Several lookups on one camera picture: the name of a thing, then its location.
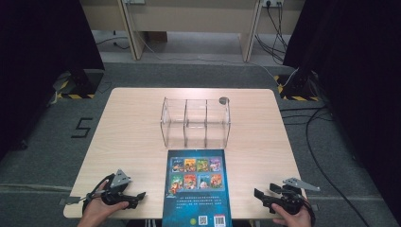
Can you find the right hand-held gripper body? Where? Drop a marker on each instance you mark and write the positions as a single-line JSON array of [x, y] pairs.
[[290, 201]]

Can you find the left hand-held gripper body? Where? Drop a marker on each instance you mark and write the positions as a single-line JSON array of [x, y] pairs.
[[117, 184]]

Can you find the blue picture book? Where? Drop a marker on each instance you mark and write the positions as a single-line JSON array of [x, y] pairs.
[[197, 195]]

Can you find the clear acrylic book rack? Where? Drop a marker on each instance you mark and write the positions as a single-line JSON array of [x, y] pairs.
[[195, 124]]

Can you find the person's right hand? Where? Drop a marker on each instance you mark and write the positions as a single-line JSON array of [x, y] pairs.
[[298, 220]]

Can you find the person's left hand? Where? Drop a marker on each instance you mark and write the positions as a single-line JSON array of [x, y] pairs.
[[94, 211]]

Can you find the grey round table grommet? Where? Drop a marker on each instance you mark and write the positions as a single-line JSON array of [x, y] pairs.
[[223, 100]]

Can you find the black stand base striped tape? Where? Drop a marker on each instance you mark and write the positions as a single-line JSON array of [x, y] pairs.
[[299, 85], [83, 82]]

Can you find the black curtain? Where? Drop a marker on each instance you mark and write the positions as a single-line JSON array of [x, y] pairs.
[[38, 63], [353, 78]]

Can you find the beige wooden desk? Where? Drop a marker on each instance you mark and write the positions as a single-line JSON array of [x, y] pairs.
[[189, 19]]

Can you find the white power strip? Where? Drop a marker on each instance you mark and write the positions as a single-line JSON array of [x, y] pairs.
[[272, 2]]

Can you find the white wall socket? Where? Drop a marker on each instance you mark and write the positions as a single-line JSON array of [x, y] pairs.
[[134, 1]]

